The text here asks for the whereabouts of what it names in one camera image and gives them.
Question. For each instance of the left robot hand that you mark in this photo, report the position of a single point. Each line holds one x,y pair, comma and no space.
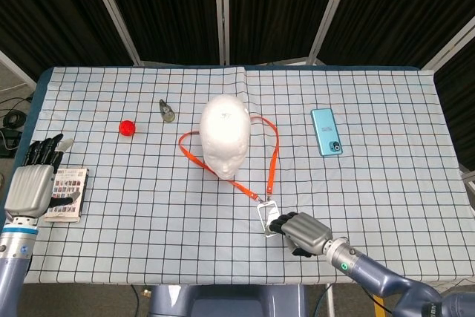
31,191

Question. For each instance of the white card box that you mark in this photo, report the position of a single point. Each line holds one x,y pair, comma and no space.
72,183

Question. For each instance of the red ball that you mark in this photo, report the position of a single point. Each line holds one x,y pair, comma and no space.
127,128

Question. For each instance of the blue checked tablecloth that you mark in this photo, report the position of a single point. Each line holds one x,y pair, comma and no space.
167,239

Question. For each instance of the white foam mannequin head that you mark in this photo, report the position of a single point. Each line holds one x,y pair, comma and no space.
224,131

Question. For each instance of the black folding screen panel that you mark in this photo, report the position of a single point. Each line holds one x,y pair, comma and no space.
401,9
282,9
48,9
462,109
167,9

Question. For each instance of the clear badge holder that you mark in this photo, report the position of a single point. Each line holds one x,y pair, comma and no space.
261,217

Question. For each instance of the black power adapter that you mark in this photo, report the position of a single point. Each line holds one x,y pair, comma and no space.
7,142

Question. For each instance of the teal smartphone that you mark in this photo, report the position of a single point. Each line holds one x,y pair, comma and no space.
326,131

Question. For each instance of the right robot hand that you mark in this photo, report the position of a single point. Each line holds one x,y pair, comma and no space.
306,231

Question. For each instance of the blue-grey robot torso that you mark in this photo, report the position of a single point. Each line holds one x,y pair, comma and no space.
226,302

